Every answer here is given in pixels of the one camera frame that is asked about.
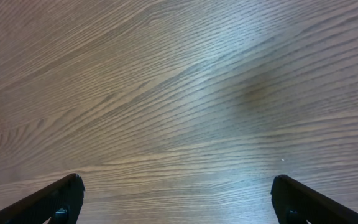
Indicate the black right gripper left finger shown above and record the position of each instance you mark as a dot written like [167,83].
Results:
[59,202]

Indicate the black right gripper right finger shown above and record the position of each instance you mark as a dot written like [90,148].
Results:
[294,202]

